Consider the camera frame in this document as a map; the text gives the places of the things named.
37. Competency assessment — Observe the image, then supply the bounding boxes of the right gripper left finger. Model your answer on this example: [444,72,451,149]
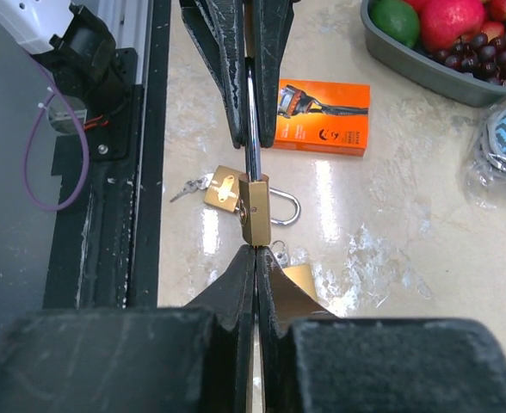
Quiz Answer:
[0,246,256,412]

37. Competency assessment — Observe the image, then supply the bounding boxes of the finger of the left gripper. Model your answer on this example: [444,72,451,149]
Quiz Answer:
[250,0,296,148]
[180,0,245,149]

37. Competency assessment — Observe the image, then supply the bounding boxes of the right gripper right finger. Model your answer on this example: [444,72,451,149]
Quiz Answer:
[256,247,506,412]

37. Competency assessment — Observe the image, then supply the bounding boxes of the long shackle brass padlock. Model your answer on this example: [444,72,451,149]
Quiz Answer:
[198,165,301,226]

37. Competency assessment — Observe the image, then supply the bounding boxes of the small brass padlock with keys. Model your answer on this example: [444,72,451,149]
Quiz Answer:
[238,58,271,247]

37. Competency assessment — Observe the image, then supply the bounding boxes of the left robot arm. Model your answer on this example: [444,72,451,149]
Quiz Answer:
[0,0,293,148]

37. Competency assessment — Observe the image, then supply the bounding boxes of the short shackle brass padlock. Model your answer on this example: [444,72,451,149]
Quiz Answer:
[270,240,318,301]

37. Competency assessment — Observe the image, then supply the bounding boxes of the orange razor box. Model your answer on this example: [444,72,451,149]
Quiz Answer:
[273,78,371,157]

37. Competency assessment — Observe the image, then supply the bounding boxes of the green lime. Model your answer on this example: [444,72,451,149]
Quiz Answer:
[369,0,421,48]

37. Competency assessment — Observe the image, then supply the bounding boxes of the keys of long padlock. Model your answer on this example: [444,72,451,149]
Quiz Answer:
[170,173,213,203]

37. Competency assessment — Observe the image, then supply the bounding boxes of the red apple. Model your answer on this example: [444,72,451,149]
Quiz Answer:
[420,0,485,52]

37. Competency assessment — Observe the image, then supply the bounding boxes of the grey fruit tray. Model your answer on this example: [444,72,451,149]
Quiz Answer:
[360,1,506,108]

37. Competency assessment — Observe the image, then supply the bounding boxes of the small red apples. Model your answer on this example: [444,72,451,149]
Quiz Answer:
[480,0,506,40]

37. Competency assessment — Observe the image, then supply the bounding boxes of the dark grape bunch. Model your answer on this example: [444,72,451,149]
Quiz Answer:
[430,21,506,87]

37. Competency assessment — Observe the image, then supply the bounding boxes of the blue zigzag sponge pack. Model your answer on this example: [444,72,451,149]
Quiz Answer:
[460,105,506,209]

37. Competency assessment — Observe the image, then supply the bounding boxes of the aluminium frame rail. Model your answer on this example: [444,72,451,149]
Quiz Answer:
[98,0,151,84]

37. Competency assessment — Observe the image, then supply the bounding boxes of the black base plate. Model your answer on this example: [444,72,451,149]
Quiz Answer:
[43,1,171,309]

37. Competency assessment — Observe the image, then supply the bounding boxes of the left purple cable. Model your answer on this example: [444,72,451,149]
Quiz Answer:
[22,55,91,212]

